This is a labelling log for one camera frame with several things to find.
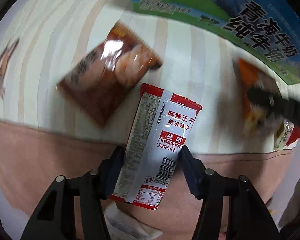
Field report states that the silver white snack packet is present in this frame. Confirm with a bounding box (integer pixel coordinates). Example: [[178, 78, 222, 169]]
[[103, 202, 163, 240]]

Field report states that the orange panda snack packet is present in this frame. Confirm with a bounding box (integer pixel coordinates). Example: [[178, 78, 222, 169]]
[[238, 59, 287, 137]]

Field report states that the small red snack packet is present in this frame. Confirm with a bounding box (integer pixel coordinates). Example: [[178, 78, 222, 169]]
[[286, 126, 300, 146]]

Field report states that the small cream snack sachet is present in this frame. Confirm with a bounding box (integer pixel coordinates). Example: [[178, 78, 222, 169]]
[[274, 119, 294, 151]]

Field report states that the red white spicy strip packet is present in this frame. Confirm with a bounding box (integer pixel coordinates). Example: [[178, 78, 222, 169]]
[[110, 83, 202, 210]]

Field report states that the brown snack packet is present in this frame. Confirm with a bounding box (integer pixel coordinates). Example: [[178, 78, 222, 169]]
[[58, 22, 162, 127]]

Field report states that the cardboard milk box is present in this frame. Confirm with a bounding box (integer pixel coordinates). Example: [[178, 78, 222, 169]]
[[132, 0, 300, 85]]

